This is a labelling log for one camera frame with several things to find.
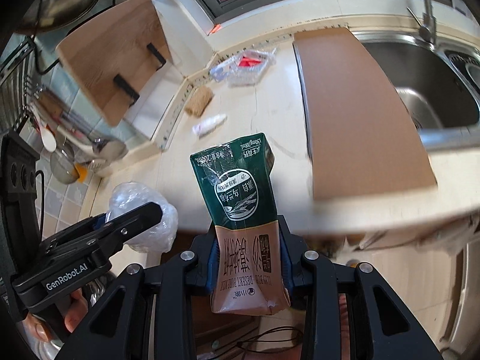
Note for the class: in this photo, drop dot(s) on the steel faucet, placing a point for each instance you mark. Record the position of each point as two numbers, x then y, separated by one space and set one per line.
427 26

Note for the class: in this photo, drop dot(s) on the steel mesh strainer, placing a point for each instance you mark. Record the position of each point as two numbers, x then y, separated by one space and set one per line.
62 167

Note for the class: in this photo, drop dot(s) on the clear plastic packaging red label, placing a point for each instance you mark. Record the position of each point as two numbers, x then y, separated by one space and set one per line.
247 67

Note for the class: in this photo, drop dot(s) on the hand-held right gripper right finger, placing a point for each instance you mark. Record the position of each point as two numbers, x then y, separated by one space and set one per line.
285 262

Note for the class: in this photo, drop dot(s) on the steel sink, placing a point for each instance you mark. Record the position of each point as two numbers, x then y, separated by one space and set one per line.
431 82

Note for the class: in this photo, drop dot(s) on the black cutting board holder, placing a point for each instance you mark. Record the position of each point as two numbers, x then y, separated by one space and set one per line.
125 86

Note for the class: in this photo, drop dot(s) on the black holder with round holes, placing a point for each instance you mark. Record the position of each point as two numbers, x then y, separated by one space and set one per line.
18 172

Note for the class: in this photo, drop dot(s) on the wooden cutting board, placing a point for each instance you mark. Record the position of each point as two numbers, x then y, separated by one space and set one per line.
112 45

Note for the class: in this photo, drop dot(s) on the person's left hand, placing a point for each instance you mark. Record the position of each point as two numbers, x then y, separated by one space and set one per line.
77 307

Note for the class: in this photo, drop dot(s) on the clear plastic bag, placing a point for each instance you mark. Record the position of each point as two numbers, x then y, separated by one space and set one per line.
129 193

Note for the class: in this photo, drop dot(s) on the cardboard box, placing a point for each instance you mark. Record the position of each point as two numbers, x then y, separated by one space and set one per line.
356 120

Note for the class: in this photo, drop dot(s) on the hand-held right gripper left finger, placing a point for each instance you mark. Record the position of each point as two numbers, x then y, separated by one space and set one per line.
213 258

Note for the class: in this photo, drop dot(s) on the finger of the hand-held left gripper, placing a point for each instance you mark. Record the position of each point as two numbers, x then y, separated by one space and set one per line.
131 221

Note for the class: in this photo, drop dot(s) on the green and brown milk carton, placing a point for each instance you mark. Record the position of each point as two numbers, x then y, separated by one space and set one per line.
240 195

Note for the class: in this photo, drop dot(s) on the small white packet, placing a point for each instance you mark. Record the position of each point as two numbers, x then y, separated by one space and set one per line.
210 123

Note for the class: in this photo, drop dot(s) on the tan loofah sponge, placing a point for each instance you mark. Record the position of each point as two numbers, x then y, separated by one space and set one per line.
198 101

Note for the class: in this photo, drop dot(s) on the white spoon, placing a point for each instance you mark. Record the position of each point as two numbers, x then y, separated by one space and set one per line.
48 140

